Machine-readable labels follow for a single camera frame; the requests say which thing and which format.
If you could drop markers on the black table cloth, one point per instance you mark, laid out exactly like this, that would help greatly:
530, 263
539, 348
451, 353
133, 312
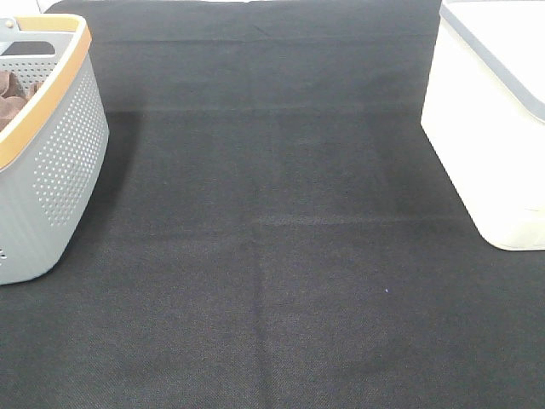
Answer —
271, 228

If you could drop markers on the grey perforated laundry basket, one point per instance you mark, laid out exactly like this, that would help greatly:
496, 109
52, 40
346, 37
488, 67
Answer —
53, 148

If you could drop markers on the white storage bin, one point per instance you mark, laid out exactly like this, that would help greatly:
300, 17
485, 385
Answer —
483, 113

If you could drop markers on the brown towels in basket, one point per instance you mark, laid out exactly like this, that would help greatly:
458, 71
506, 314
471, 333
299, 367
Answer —
12, 101

